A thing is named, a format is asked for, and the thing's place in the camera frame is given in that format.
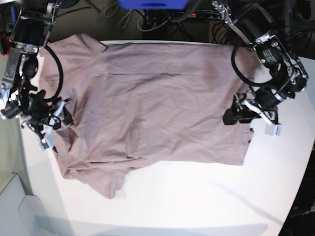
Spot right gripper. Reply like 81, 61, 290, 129
21, 89, 73, 130

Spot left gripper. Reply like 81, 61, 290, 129
222, 87, 287, 125

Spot mauve t-shirt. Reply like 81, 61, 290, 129
50, 34, 252, 199

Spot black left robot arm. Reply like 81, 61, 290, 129
212, 0, 309, 125

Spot black power strip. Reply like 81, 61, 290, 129
188, 10, 222, 20

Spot red and black clamp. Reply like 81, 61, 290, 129
0, 3, 13, 57

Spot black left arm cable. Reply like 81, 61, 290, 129
230, 43, 274, 87

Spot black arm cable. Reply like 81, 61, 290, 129
41, 45, 64, 104
230, 43, 274, 87

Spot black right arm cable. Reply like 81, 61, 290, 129
41, 45, 64, 104

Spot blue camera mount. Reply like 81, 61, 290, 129
119, 0, 188, 9

